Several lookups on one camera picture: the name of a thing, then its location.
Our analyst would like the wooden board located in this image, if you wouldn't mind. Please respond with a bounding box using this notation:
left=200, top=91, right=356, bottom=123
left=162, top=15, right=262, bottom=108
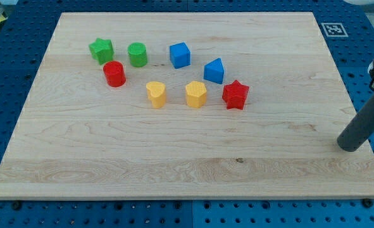
left=0, top=12, right=374, bottom=201

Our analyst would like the yellow hexagon block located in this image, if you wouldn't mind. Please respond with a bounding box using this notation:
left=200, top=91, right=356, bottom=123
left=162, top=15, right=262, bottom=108
left=185, top=81, right=207, bottom=108

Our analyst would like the yellow heart block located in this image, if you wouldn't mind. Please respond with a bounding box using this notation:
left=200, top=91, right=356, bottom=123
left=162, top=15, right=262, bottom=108
left=146, top=81, right=166, bottom=108

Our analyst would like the blue triangular prism block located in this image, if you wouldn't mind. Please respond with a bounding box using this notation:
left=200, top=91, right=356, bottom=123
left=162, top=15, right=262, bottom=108
left=203, top=58, right=225, bottom=84

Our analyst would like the red star block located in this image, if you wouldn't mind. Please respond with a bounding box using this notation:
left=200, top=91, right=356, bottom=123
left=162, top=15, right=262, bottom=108
left=222, top=80, right=249, bottom=110

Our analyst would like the blue cube block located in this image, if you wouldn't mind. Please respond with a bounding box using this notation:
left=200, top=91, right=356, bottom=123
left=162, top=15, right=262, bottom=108
left=170, top=42, right=190, bottom=69

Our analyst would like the green cylinder block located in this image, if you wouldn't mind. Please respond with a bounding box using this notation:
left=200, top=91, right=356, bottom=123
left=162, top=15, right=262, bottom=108
left=127, top=42, right=147, bottom=67

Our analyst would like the red cylinder block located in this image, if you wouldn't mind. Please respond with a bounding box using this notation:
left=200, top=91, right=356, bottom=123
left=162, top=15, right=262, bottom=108
left=103, top=61, right=126, bottom=87

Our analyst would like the green star block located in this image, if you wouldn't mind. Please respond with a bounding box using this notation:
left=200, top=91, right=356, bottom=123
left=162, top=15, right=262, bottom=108
left=89, top=38, right=114, bottom=65

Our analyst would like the white fiducial marker tag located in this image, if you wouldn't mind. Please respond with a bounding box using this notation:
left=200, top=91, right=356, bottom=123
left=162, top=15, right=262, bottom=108
left=321, top=22, right=348, bottom=37

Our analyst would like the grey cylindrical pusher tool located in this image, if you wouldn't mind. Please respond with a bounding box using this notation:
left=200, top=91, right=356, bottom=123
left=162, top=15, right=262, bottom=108
left=337, top=95, right=374, bottom=152

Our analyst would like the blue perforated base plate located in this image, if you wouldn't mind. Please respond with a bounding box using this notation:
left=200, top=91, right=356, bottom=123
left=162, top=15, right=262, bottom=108
left=0, top=1, right=374, bottom=227

